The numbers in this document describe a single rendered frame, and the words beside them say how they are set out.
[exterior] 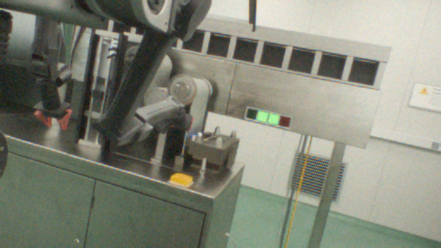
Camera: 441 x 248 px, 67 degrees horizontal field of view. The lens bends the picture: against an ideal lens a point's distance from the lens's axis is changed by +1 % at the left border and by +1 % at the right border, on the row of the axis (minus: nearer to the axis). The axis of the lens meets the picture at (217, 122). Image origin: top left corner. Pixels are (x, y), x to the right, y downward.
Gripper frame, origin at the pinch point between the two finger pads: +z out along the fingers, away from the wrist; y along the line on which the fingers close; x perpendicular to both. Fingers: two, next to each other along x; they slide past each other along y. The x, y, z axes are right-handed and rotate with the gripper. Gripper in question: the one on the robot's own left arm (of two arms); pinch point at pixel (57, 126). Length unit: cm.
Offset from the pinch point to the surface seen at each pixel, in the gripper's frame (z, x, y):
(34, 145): 21.9, -7.8, 20.3
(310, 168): 192, -228, -146
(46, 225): 53, 8, 10
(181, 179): 16.7, -4.3, -46.7
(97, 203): 36.8, 2.0, -12.7
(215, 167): 30, -29, -56
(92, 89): 5.9, -34.4, 6.3
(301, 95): 7, -72, -90
